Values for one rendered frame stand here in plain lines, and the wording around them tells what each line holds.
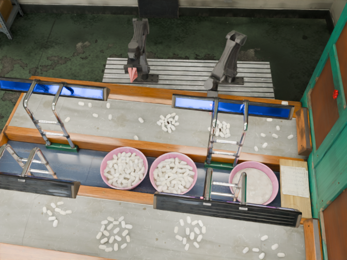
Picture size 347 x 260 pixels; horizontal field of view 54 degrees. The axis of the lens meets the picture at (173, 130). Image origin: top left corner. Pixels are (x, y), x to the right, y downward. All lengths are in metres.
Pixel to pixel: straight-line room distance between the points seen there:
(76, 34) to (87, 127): 1.96
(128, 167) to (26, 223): 0.60
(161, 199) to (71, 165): 0.81
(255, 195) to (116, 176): 0.77
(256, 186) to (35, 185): 1.13
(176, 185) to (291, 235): 0.64
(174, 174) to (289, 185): 0.62
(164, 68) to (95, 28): 1.65
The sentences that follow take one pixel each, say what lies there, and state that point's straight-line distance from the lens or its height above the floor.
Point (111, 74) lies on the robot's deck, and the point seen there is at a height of 0.67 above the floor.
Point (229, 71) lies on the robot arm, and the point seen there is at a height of 0.81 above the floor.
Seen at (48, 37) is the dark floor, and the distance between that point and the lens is 4.02.
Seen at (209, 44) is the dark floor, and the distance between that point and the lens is 3.69.
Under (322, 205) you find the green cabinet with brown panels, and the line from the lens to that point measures 1.80.
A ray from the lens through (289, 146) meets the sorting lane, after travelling 2.11.
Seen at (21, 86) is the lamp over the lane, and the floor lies 1.08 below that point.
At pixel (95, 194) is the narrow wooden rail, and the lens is 1.90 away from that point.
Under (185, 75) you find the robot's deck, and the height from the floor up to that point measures 0.67.
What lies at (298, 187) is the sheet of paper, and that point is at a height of 0.78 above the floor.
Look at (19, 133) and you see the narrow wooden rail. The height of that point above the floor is 0.76.
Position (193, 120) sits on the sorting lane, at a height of 0.74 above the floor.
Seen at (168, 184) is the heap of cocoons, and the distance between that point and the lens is 1.89.
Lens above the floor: 2.46
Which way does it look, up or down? 56 degrees down
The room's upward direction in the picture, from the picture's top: 2 degrees counter-clockwise
